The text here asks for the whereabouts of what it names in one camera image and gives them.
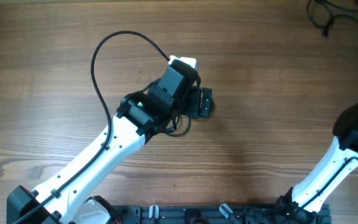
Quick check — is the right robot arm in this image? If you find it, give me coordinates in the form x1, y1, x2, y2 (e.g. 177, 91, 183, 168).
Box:
272, 103, 358, 223

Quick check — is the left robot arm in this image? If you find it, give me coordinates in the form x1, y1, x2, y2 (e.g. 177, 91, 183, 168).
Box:
6, 55, 211, 223

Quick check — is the black usb cable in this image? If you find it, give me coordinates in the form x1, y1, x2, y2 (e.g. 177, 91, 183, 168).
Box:
306, 0, 358, 54
165, 105, 216, 138

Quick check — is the left camera black cable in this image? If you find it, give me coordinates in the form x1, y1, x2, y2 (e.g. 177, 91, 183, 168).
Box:
11, 30, 171, 224

